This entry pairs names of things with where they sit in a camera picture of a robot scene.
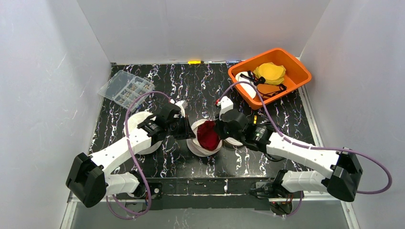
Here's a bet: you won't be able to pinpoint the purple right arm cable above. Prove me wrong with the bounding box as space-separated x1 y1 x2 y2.
218 81 393 219

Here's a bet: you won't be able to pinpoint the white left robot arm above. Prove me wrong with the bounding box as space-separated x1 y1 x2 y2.
66 100 195 208

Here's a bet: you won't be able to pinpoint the clear plastic screw box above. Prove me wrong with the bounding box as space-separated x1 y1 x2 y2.
98 70 155 109

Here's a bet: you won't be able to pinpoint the black coiled cable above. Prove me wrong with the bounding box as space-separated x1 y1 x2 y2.
262 123 287 162

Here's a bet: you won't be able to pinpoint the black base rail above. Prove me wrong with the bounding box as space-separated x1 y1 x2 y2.
115 177 304 211

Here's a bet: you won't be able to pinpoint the yellow bra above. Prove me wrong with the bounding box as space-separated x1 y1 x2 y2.
253 62 286 85

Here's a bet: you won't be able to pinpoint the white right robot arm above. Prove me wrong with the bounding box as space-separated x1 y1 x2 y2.
214 109 363 202

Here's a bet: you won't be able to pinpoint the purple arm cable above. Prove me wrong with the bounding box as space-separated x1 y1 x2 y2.
218 81 393 219
105 91 173 221

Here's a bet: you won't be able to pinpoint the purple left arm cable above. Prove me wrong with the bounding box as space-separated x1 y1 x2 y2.
105 91 173 221

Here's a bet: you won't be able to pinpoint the dark red bra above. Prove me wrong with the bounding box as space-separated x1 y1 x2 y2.
197 121 221 151

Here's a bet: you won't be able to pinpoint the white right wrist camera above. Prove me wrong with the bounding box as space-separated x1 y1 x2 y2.
216 96 234 120

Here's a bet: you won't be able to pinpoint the orange plastic bin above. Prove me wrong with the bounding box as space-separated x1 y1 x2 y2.
228 48 312 110

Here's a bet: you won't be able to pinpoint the white bra black straps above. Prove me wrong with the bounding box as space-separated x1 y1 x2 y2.
235 71 259 99

